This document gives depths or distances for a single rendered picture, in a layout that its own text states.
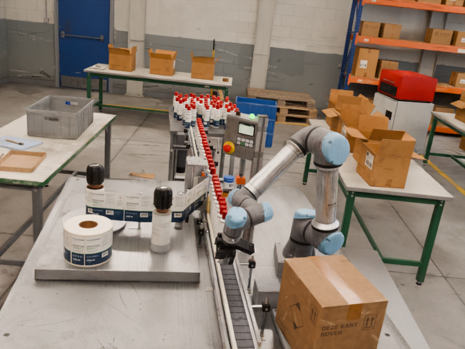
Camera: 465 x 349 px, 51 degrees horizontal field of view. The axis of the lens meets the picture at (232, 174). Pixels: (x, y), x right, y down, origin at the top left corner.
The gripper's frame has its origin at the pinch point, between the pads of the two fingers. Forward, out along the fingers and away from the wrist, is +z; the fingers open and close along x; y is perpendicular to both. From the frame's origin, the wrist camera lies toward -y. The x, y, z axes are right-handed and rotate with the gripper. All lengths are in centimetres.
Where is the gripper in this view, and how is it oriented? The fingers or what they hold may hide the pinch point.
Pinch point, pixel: (228, 262)
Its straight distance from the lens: 210.7
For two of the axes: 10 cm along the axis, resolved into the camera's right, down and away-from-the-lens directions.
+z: -1.5, 6.4, 7.5
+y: -9.9, -0.5, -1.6
